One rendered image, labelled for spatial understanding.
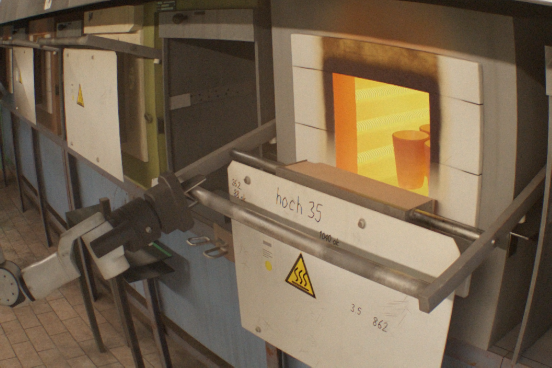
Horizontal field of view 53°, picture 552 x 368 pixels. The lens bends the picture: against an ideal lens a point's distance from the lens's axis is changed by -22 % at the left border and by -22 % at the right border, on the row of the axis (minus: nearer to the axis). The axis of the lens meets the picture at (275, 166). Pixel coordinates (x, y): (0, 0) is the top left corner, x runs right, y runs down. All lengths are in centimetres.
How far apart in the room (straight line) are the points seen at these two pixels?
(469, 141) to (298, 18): 48
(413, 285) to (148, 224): 55
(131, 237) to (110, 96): 83
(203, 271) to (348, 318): 92
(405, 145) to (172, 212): 45
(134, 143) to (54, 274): 97
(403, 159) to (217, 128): 79
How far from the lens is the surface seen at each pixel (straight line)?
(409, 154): 130
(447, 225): 99
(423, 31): 110
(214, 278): 200
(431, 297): 85
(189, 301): 222
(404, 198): 110
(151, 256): 207
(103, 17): 220
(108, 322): 307
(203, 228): 183
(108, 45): 182
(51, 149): 354
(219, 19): 155
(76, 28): 260
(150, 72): 195
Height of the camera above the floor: 150
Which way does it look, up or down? 17 degrees down
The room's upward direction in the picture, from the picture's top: 3 degrees counter-clockwise
